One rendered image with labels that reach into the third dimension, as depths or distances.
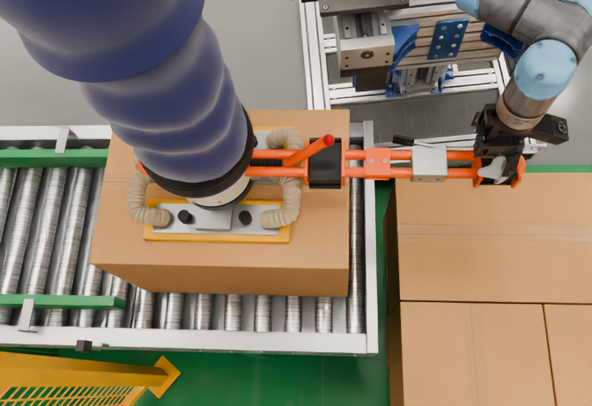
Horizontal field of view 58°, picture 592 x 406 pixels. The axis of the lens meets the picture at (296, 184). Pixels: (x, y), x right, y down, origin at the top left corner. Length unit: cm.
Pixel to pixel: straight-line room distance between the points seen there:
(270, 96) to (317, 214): 131
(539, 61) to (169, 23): 51
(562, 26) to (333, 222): 61
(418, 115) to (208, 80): 148
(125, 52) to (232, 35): 206
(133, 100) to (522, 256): 126
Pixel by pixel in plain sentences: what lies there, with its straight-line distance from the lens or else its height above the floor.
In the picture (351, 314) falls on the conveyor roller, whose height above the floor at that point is 55.
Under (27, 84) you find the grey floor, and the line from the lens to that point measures 292.
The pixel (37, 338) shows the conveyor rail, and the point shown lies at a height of 60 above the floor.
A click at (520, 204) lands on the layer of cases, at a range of 174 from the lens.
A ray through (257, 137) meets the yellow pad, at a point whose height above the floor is 97.
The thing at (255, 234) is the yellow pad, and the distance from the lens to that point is 120.
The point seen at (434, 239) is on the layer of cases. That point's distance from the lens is 165.
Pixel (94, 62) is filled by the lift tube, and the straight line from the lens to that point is 65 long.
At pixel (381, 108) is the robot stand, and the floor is 21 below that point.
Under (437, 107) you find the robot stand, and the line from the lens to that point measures 221.
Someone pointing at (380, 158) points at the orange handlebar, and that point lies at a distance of 112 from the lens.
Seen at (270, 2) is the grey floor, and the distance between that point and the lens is 278.
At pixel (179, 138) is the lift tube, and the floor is 139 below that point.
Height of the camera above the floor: 212
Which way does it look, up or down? 69 degrees down
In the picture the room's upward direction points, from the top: 13 degrees counter-clockwise
